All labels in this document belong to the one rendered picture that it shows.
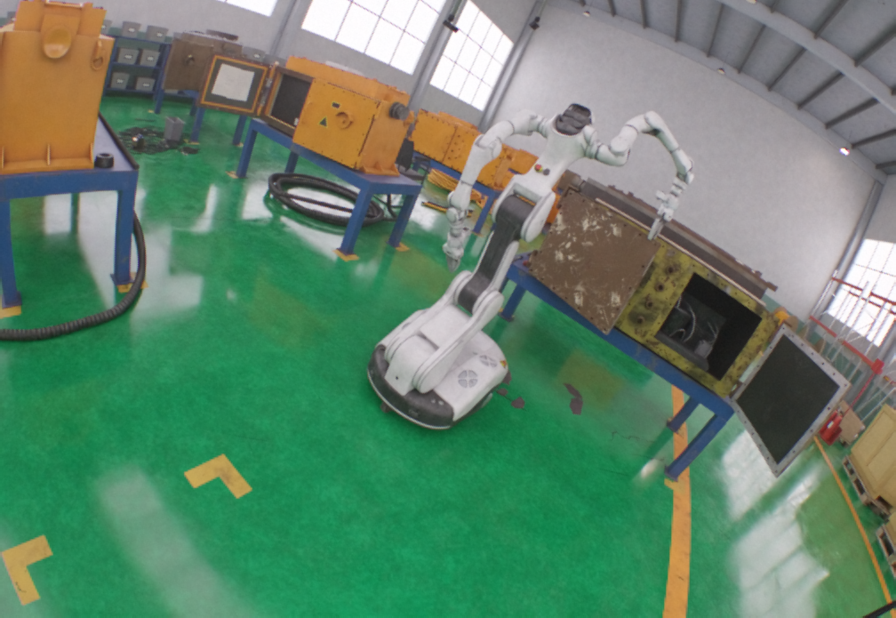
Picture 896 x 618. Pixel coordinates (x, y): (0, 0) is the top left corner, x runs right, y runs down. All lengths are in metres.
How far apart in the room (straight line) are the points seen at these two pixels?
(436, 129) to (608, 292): 4.27
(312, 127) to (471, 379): 2.41
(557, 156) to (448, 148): 4.10
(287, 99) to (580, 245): 3.05
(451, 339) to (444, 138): 4.37
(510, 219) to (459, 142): 4.07
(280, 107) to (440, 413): 3.32
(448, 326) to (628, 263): 0.98
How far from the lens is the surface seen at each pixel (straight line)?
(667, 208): 2.09
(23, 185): 2.09
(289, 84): 4.18
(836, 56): 14.21
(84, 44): 2.14
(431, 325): 1.81
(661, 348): 2.48
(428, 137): 5.96
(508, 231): 1.74
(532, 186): 1.76
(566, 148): 1.79
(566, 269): 2.32
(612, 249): 2.19
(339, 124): 3.29
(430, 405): 1.80
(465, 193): 1.75
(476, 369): 1.90
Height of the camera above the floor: 1.31
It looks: 22 degrees down
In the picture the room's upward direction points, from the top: 25 degrees clockwise
